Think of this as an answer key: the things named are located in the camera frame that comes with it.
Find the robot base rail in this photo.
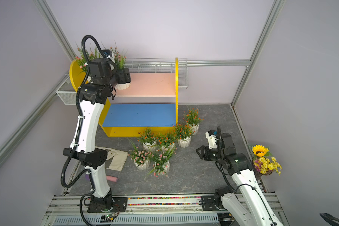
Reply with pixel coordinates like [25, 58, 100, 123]
[39, 192, 290, 226]

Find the beige gardening glove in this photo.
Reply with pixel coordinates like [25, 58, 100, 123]
[96, 147, 128, 171]

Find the sunflower bouquet in basket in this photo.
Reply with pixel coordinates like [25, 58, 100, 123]
[249, 145, 283, 176]

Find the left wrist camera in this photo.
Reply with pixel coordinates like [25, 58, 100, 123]
[102, 50, 115, 62]

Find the orange flower pot left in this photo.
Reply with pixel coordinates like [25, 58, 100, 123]
[138, 127, 156, 152]

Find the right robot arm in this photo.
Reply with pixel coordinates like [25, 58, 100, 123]
[196, 129, 282, 226]

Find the white mesh basket left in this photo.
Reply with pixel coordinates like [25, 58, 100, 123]
[55, 71, 76, 105]

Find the yellow rack with shelves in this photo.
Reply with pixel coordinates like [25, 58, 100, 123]
[69, 57, 179, 138]

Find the pink flower pot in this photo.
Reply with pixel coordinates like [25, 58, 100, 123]
[110, 46, 131, 90]
[128, 140, 152, 170]
[69, 47, 101, 85]
[148, 147, 176, 177]

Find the white wire basket rear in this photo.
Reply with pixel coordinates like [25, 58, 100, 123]
[124, 58, 189, 89]

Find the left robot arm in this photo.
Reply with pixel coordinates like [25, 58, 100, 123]
[60, 35, 131, 211]

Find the orange flower pot middle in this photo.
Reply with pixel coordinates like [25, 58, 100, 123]
[156, 131, 176, 151]

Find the orange flower pot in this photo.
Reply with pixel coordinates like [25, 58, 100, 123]
[138, 127, 156, 152]
[174, 124, 192, 148]
[184, 108, 203, 135]
[156, 131, 176, 151]

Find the black cable bottom right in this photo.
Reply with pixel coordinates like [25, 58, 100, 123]
[320, 212, 339, 226]

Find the orange flower pot far right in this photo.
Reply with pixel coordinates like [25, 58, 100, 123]
[184, 108, 203, 135]

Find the purple trowel pink handle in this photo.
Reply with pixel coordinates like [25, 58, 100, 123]
[85, 174, 118, 183]

